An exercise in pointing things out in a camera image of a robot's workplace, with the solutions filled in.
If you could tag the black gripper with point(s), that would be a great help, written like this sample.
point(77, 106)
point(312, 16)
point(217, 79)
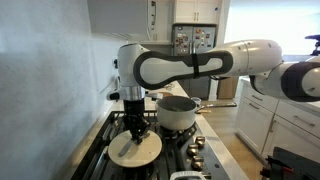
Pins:
point(134, 108)

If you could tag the cream pot lid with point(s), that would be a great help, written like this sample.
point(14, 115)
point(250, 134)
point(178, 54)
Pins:
point(143, 155)

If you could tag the wooden spatula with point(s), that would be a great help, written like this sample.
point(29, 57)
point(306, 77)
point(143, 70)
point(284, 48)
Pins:
point(204, 112)

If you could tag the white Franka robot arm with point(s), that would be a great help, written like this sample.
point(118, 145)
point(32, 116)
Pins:
point(166, 66)

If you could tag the green vegetables inside pot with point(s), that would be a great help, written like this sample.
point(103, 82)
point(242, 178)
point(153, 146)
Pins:
point(175, 109)

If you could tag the black gas cooktop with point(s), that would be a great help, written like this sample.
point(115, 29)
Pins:
point(100, 146)

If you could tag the steel stove knob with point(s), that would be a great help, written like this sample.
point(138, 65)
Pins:
point(192, 150)
point(200, 142)
point(197, 164)
point(206, 176)

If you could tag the clear plastic cup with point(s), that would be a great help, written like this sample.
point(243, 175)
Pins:
point(196, 101)

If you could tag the white dutch oven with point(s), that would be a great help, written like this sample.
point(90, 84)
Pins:
point(186, 176)

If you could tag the brown box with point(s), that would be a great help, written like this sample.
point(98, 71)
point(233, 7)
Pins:
point(228, 88)

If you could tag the stainless refrigerator with magnets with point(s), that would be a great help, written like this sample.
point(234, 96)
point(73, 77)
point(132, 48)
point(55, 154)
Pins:
point(186, 36)

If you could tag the white cabinet above hood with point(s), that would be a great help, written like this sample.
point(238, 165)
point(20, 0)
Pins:
point(116, 16)

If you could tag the white kitchen island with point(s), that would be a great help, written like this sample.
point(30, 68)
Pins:
point(266, 120)

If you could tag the white cabinet above refrigerator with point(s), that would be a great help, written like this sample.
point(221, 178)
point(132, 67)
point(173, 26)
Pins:
point(196, 10)

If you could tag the black stand with red clamps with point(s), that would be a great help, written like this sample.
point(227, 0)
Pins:
point(293, 166)

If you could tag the black wall plug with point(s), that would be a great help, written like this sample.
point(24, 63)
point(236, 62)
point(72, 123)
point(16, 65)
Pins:
point(115, 64)

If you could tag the white wall cabinet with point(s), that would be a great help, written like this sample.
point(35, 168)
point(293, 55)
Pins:
point(161, 20)

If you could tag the black camera on mount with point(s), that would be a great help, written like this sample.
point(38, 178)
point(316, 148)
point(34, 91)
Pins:
point(316, 43)

